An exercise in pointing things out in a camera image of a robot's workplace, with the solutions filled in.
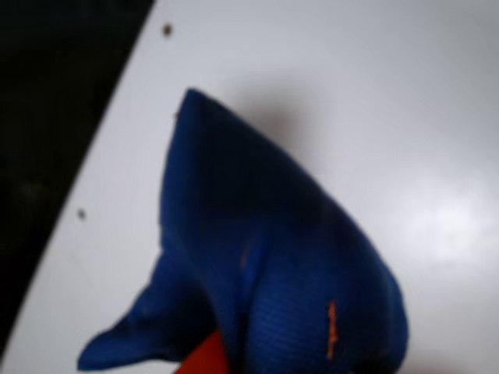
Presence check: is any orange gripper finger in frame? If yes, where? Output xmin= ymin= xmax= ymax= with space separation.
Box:
xmin=177 ymin=330 xmax=230 ymax=374

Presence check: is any blue bean bag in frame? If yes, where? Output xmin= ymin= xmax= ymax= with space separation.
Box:
xmin=76 ymin=87 xmax=410 ymax=374

